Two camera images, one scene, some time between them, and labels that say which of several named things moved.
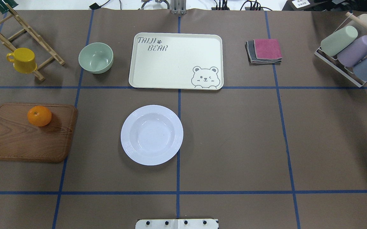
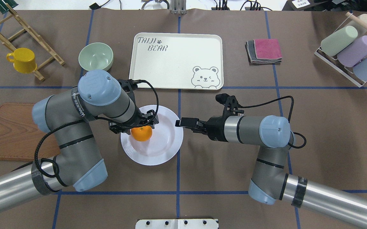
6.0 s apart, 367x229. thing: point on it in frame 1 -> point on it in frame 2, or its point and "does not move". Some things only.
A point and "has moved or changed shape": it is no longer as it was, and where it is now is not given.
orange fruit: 39,115 has moved or changed shape
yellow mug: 24,61 does not move
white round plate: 152,135 does not move
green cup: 331,45 does not move
